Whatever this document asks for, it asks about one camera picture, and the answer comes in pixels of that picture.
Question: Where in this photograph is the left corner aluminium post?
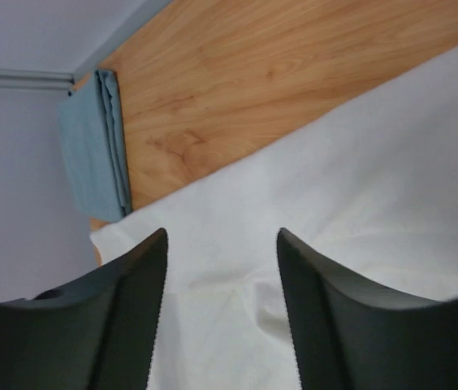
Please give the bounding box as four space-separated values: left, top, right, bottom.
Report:
0 69 74 89

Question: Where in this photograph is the folded grey-blue t shirt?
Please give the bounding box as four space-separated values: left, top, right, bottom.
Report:
57 68 132 223

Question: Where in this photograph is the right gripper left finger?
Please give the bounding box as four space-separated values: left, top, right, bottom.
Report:
0 229 168 389

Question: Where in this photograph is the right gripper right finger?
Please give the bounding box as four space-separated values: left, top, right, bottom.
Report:
277 229 458 389

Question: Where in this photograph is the white t shirt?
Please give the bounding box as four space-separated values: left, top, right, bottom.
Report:
91 46 458 389

